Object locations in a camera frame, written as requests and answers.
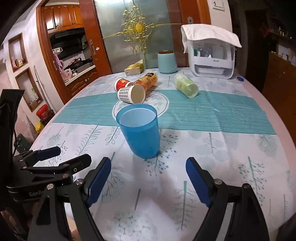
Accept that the patterned teal tablecloth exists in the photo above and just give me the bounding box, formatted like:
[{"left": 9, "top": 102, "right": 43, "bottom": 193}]
[{"left": 33, "top": 68, "right": 295, "bottom": 240}]

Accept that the teal ceramic jar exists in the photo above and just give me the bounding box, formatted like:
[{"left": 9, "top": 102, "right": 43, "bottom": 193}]
[{"left": 158, "top": 50, "right": 178, "bottom": 74}]

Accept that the blue plastic cup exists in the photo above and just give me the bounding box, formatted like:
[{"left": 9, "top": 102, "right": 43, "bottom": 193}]
[{"left": 116, "top": 103, "right": 160, "bottom": 159}]

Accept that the white storage organizer box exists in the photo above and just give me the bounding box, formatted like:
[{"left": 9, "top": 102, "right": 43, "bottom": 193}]
[{"left": 187, "top": 39, "right": 236, "bottom": 79}]

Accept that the orange snack canister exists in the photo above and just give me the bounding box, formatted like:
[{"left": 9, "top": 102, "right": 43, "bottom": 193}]
[{"left": 133, "top": 72, "right": 158, "bottom": 91}]

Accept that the red lidded tin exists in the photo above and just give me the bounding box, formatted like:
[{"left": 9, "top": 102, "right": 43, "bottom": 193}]
[{"left": 36, "top": 104, "right": 51, "bottom": 121}]

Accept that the red paper cup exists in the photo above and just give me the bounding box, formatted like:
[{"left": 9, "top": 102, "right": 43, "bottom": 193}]
[{"left": 113, "top": 77, "right": 133, "bottom": 92}]

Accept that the yellow tissue box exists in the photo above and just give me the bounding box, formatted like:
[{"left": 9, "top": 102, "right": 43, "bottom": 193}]
[{"left": 125, "top": 59, "right": 144, "bottom": 76}]

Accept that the grey checkered paper cup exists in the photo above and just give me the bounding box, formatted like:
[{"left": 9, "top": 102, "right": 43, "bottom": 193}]
[{"left": 117, "top": 84, "right": 146, "bottom": 104}]

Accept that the yellow bottle on floor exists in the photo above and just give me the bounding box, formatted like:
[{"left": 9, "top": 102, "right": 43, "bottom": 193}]
[{"left": 35, "top": 122, "right": 44, "bottom": 133}]

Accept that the pale green plastic cup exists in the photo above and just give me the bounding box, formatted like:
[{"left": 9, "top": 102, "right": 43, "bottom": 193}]
[{"left": 174, "top": 73, "right": 199, "bottom": 98}]

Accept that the gold ornamental door decoration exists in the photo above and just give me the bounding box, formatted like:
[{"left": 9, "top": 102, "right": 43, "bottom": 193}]
[{"left": 102, "top": 1, "right": 182, "bottom": 55}]

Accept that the wall light switch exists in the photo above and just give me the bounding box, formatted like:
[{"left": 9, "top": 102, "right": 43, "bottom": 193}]
[{"left": 212, "top": 0, "right": 225, "bottom": 11}]

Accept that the white cloth cover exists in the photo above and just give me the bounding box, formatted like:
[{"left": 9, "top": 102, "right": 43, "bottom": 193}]
[{"left": 181, "top": 24, "right": 242, "bottom": 53}]

